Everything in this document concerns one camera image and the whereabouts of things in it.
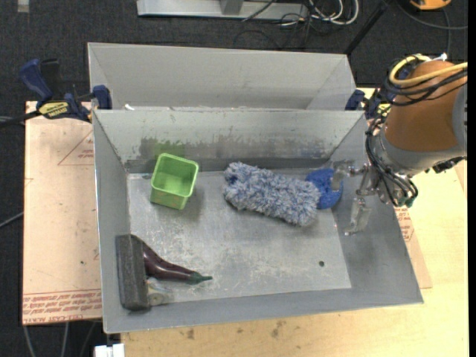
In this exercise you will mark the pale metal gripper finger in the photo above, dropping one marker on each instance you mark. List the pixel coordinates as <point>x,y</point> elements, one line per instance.
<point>359,212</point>
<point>343,168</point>

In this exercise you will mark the blue and grey fluffy duster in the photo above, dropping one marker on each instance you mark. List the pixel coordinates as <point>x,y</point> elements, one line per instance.
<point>271,195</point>

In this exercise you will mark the grey metal bin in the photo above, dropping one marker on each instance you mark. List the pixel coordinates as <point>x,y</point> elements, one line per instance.
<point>238,251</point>

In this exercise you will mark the green square plastic cup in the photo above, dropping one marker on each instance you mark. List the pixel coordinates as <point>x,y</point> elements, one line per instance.
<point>173,182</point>

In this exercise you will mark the purple toy eggplant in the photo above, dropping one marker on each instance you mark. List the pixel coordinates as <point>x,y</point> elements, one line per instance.
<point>167,270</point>

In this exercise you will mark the dark grey flat block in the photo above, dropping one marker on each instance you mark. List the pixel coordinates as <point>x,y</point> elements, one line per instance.
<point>130,273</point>

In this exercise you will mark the brown cardboard board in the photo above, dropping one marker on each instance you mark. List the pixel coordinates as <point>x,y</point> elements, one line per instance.
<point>59,214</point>

